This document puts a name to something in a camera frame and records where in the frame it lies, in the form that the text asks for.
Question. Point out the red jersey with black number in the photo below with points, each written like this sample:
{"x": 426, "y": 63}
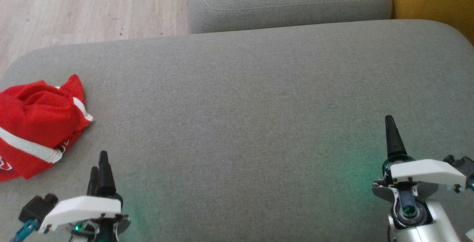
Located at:
{"x": 40, "y": 108}

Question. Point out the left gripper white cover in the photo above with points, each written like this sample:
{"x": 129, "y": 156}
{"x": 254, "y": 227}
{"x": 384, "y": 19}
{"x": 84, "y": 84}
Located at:
{"x": 81, "y": 208}

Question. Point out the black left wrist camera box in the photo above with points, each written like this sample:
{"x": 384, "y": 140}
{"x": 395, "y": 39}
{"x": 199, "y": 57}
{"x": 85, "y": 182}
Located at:
{"x": 37, "y": 207}

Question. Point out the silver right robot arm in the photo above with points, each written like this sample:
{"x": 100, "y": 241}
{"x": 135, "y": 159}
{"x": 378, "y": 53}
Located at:
{"x": 440, "y": 227}

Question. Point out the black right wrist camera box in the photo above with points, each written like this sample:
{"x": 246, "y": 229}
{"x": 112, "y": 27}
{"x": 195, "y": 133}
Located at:
{"x": 461, "y": 164}

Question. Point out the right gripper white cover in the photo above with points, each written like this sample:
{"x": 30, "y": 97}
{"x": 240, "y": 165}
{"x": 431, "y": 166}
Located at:
{"x": 426, "y": 171}

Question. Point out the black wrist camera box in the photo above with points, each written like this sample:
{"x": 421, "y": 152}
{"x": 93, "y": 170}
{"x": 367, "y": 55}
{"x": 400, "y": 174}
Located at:
{"x": 461, "y": 164}
{"x": 37, "y": 207}

